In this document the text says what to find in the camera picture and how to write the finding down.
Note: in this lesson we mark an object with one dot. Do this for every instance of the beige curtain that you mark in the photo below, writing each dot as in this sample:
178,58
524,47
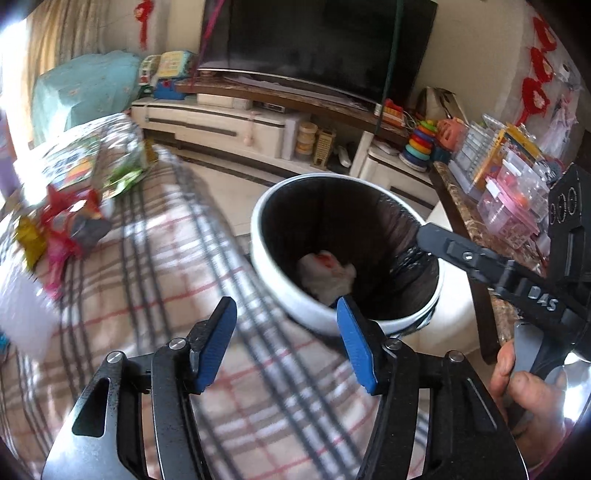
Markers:
60,32

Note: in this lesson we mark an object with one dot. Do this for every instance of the yellow wrapper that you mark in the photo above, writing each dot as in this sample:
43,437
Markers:
30,240

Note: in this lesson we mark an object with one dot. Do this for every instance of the red knot wall ornament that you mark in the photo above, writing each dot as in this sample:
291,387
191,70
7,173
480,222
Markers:
144,21

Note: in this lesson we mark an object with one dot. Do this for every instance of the plaid blanket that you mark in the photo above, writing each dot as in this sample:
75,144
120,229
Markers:
161,277

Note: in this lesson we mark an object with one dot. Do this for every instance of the red yellow toy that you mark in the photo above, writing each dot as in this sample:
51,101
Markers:
392,115

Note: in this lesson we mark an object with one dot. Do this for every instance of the person's right hand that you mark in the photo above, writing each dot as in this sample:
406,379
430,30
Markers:
538,415

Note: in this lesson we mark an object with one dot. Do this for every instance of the green wrapper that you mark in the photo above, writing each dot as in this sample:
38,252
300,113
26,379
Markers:
129,175

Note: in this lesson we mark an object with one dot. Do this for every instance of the red packet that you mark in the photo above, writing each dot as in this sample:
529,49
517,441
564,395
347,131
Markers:
76,221

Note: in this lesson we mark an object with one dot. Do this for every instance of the black television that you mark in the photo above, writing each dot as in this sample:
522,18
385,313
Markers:
314,41

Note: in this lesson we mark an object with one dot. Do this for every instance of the beige bag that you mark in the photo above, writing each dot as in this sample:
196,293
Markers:
438,104

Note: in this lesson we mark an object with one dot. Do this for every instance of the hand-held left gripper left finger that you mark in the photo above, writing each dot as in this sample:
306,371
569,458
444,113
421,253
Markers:
214,346

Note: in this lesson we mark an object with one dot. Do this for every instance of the orange plastic toy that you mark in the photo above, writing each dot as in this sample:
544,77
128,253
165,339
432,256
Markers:
450,134

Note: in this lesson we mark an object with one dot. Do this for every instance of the white bin with black bag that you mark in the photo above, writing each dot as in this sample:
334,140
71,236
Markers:
277,277

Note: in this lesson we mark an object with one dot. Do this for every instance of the stack of round containers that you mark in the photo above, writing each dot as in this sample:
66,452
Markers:
306,141

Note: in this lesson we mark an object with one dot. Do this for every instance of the pink clear plastic box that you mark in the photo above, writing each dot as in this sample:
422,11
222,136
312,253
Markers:
510,217

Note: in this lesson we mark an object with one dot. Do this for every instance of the colourful ferris wheel toy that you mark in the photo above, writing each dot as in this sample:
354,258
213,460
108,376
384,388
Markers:
147,71

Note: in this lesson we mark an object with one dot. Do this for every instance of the crumpled white tissue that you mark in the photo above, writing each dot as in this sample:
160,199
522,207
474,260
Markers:
323,272

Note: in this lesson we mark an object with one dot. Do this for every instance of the yellow toy building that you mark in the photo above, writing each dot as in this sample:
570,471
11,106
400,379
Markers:
324,147

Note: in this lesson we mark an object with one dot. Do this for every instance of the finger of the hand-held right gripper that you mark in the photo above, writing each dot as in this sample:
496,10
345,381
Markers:
466,256

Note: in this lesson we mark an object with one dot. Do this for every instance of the yellow toy phone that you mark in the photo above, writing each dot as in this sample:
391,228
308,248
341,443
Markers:
173,69

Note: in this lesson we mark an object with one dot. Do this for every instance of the colourful children's book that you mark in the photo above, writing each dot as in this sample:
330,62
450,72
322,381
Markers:
74,161

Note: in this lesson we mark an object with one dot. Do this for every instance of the red paper wall decoration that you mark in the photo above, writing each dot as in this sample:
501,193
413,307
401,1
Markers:
538,78

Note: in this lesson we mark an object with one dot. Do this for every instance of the teal covered furniture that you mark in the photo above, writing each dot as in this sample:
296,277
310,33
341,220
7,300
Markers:
83,87

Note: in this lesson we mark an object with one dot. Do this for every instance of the yellow toy package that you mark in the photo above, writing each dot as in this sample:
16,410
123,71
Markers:
517,145

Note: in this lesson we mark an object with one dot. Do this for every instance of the marble side table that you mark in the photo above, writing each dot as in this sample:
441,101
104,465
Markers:
466,221

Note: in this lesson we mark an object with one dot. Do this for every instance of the clear drawer organizer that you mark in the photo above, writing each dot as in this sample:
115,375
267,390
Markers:
475,152

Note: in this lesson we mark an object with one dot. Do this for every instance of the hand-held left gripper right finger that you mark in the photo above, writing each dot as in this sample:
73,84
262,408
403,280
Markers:
358,346

